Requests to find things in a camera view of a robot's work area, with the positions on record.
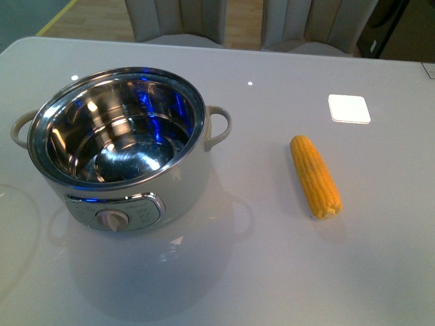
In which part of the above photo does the yellow corn cob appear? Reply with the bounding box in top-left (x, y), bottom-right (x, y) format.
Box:
top-left (290, 135), bottom-right (343, 219)

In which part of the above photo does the glass pot lid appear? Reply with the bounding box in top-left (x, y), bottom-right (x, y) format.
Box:
top-left (1, 184), bottom-right (41, 300)

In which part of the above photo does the white electric cooking pot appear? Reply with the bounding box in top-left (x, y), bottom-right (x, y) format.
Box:
top-left (10, 67), bottom-right (232, 232)

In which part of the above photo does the left beige upholstered chair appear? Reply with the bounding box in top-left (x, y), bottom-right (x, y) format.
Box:
top-left (125, 0), bottom-right (227, 48)

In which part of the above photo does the beige upholstered chair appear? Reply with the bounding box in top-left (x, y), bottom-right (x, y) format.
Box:
top-left (260, 0), bottom-right (377, 57)
top-left (125, 0), bottom-right (227, 48)

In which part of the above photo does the right beige upholstered chair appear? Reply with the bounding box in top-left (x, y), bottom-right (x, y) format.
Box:
top-left (260, 0), bottom-right (377, 57)

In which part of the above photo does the black washing machine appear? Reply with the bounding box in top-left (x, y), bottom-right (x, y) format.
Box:
top-left (357, 0), bottom-right (409, 58)

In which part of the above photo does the table corner label sticker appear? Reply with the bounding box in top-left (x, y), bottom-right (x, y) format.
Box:
top-left (421, 62), bottom-right (435, 79)

